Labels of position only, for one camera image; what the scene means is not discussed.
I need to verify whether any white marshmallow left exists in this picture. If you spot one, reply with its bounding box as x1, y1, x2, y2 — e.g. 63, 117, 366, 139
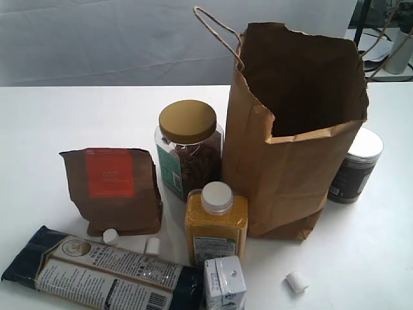
103, 229, 119, 245

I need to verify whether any clear jar gold lid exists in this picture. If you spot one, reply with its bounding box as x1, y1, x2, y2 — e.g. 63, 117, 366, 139
154, 99, 223, 202

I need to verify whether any white marshmallow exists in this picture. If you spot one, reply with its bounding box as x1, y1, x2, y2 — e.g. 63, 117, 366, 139
145, 237, 161, 256
285, 271, 308, 293
103, 229, 119, 245

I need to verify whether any small white milk carton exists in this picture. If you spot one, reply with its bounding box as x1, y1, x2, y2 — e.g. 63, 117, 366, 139
204, 256, 247, 310

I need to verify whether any brown pouch with orange label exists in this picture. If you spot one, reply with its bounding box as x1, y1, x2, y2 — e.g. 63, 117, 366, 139
60, 148, 163, 236

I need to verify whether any yellow grain bottle white cap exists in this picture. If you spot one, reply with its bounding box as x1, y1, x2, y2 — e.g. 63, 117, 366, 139
185, 181, 248, 267

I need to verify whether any white cylinder in background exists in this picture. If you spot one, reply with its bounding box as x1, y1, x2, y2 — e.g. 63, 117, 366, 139
384, 27, 412, 74

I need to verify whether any dark noodle package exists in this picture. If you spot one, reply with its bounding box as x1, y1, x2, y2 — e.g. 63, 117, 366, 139
1, 226, 204, 309

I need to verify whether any black tripod stand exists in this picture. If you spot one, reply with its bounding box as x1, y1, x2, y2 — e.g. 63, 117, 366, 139
354, 0, 371, 47

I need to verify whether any dark can silver lid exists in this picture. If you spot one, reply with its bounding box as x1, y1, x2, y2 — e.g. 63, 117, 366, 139
328, 127, 384, 204

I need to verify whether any white marshmallow middle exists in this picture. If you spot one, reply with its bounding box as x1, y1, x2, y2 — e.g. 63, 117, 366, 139
145, 237, 161, 256

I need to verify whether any white marshmallow right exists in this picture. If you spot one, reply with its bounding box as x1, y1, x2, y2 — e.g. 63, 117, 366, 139
285, 271, 308, 293

